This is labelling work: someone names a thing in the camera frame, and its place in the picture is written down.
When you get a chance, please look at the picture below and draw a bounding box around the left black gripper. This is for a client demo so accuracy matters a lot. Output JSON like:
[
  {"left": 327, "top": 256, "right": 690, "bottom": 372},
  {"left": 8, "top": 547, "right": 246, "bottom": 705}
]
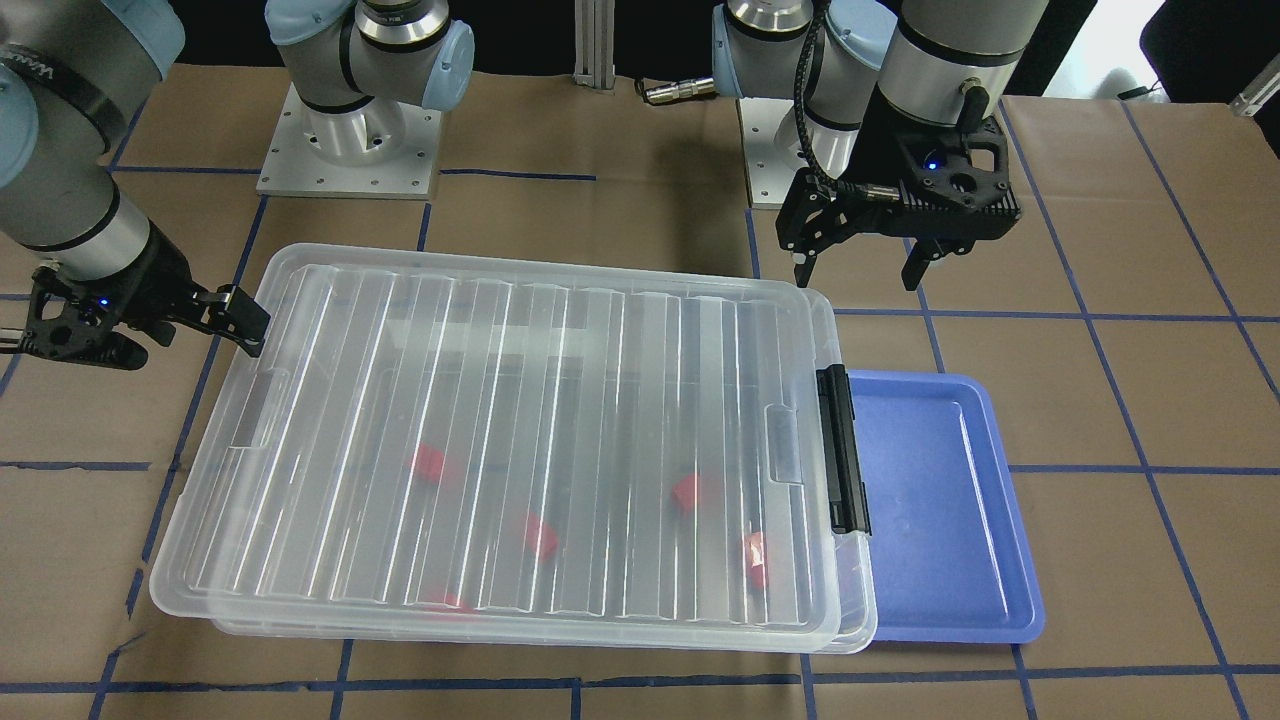
[{"left": 777, "top": 97, "right": 1021, "bottom": 292}]

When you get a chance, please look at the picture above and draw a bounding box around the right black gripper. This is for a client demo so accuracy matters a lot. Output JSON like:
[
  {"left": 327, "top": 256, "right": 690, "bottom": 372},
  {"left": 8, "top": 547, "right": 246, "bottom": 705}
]
[{"left": 15, "top": 225, "right": 271, "bottom": 372}]

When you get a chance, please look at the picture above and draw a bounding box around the clear plastic box lid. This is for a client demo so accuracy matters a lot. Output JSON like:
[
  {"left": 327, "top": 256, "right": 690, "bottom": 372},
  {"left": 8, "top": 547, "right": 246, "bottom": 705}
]
[{"left": 150, "top": 243, "right": 844, "bottom": 653}]

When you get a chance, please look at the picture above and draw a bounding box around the red block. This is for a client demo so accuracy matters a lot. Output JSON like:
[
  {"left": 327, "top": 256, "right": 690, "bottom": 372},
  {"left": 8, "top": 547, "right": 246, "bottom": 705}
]
[
  {"left": 411, "top": 443, "right": 458, "bottom": 488},
  {"left": 522, "top": 512, "right": 561, "bottom": 562},
  {"left": 741, "top": 530, "right": 769, "bottom": 592},
  {"left": 671, "top": 473, "right": 703, "bottom": 516},
  {"left": 419, "top": 591, "right": 476, "bottom": 615}
]

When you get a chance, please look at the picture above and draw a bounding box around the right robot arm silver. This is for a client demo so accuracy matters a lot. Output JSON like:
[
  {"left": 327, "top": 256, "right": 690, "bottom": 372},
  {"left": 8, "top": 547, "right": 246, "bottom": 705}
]
[{"left": 1, "top": 1, "right": 476, "bottom": 372}]

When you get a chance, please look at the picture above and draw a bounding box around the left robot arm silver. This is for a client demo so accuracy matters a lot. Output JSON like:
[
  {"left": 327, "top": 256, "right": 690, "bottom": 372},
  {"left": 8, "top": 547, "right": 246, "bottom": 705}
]
[{"left": 710, "top": 1, "right": 1048, "bottom": 291}]

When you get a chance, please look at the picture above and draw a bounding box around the black box latch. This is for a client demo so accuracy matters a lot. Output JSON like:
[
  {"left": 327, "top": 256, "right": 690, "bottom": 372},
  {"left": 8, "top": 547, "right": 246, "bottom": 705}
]
[{"left": 815, "top": 363, "right": 872, "bottom": 536}]

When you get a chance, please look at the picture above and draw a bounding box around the clear plastic storage box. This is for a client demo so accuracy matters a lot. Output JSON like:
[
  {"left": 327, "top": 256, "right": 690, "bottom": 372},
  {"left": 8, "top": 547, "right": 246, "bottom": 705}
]
[{"left": 215, "top": 300, "right": 879, "bottom": 655}]

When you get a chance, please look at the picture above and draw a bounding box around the blue plastic tray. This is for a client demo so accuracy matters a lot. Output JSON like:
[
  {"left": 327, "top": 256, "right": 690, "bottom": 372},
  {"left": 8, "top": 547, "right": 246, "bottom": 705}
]
[{"left": 849, "top": 370, "right": 1046, "bottom": 644}]

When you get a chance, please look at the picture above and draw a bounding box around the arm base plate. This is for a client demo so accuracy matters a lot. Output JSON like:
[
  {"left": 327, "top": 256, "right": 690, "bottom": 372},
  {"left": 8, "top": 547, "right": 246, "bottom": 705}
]
[
  {"left": 256, "top": 88, "right": 448, "bottom": 201},
  {"left": 737, "top": 97, "right": 859, "bottom": 210}
]

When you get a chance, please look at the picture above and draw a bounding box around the aluminium frame post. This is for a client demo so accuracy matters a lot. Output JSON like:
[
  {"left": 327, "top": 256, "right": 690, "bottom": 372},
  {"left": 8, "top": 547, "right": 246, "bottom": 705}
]
[{"left": 572, "top": 0, "right": 616, "bottom": 94}]

